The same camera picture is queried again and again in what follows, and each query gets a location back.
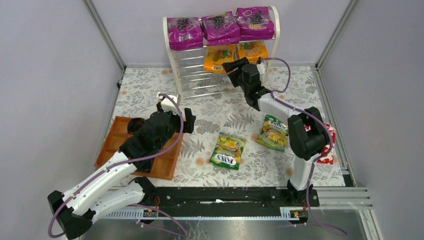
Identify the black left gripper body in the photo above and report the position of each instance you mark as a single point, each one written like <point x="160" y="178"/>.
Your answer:
<point x="178" y="119"/>

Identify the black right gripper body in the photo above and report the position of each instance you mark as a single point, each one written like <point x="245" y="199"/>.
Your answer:
<point x="236" y="71"/>

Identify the orange candy bag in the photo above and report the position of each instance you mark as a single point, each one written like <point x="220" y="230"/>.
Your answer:
<point x="252" y="50"/>
<point x="216" y="56"/>

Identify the purple candy bag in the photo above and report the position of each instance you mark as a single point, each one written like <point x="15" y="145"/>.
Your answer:
<point x="221" y="29"/>
<point x="184" y="33"/>
<point x="255" y="23"/>

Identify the green candy bag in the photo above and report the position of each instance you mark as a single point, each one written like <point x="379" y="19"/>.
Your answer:
<point x="274" y="134"/>
<point x="228" y="151"/>

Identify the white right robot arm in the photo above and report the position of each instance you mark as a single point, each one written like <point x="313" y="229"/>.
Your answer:
<point x="309" y="137"/>

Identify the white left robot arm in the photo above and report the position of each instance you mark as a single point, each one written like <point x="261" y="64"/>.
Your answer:
<point x="78" y="208"/>

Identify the cream metal shelf rack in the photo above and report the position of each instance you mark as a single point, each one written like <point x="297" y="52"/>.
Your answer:
<point x="191" y="81"/>

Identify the wooden compartment tray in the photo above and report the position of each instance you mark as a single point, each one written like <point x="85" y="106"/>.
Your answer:
<point x="162" y="167"/>

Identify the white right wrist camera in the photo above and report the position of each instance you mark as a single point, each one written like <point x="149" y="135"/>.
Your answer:
<point x="261" y="67"/>

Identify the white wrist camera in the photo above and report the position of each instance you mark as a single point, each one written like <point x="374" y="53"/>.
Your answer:
<point x="261" y="67"/>
<point x="166" y="105"/>

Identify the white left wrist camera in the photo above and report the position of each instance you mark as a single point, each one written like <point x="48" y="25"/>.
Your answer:
<point x="166" y="105"/>

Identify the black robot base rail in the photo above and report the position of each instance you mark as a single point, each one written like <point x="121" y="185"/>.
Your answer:
<point x="228" y="201"/>

